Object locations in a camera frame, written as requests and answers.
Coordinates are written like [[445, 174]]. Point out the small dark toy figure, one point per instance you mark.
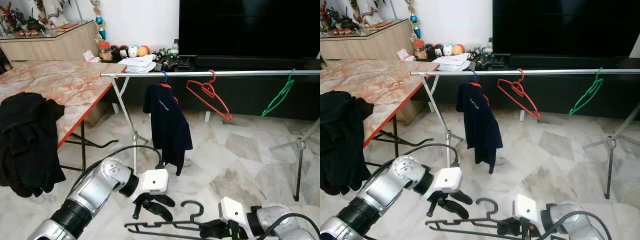
[[160, 56], [475, 54]]

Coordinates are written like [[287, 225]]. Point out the dark teapot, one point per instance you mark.
[[350, 23], [36, 24]]

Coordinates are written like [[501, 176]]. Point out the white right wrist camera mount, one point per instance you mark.
[[527, 206], [232, 207]]

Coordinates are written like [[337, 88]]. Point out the red tray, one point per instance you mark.
[[382, 24], [67, 26]]

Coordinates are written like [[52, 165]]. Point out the black low TV console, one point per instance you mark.
[[250, 97], [560, 97]]

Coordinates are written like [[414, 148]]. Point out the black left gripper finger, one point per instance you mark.
[[452, 209], [460, 199], [164, 200], [157, 211]]

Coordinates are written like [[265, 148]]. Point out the gold trophy with blue balls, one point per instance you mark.
[[100, 20], [414, 19]]

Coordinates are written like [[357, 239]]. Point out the navy blue t-shirt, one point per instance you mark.
[[167, 125], [477, 125]]

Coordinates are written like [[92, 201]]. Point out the hanger with blue hook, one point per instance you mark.
[[476, 84], [165, 86]]

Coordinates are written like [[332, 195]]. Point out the stack of white papers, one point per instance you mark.
[[452, 61], [137, 62]]

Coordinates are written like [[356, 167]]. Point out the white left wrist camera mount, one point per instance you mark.
[[447, 179], [155, 181]]

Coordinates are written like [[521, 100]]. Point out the pink white tissue pack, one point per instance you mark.
[[90, 56], [405, 55]]

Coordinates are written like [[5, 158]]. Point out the black mouse plush toy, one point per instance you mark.
[[434, 51], [120, 52]]

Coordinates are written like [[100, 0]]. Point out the red ornament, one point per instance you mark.
[[12, 17], [330, 16]]

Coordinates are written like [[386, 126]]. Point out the red plastic hanger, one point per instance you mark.
[[229, 118], [537, 116]]

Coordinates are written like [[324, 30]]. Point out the green plastic hanger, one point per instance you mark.
[[291, 79], [598, 77]]

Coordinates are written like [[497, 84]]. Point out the white porcelain figurine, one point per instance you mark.
[[52, 12], [366, 12]]

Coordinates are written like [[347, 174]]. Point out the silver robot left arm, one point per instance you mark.
[[95, 185], [395, 182]]

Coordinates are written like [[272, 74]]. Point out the black plastic hanger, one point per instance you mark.
[[497, 207], [202, 210]]

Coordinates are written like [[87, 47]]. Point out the marble pattern folding table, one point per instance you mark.
[[385, 82], [75, 85]]

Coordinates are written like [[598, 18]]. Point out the small black box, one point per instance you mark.
[[496, 61], [181, 63]]

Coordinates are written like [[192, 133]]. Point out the black jacket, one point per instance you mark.
[[345, 145], [30, 145]]

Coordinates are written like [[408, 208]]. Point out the clear plastic bottle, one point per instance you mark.
[[489, 47], [175, 48]]

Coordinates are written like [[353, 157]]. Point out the black flat television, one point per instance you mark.
[[565, 27], [250, 27]]

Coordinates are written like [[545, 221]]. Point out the white round plush toy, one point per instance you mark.
[[448, 50], [133, 51]]

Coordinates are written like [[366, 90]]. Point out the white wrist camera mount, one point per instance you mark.
[[447, 179], [527, 206], [232, 207], [155, 181]]

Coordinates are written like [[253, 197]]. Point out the light wood sideboard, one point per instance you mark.
[[365, 45], [50, 47]]

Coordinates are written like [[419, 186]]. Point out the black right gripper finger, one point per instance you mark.
[[216, 225], [512, 232], [217, 234], [511, 224]]

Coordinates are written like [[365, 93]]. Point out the glass jar with red lid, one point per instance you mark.
[[105, 52], [420, 51]]

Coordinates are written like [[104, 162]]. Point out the orange round plush toy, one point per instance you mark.
[[459, 49], [144, 51]]

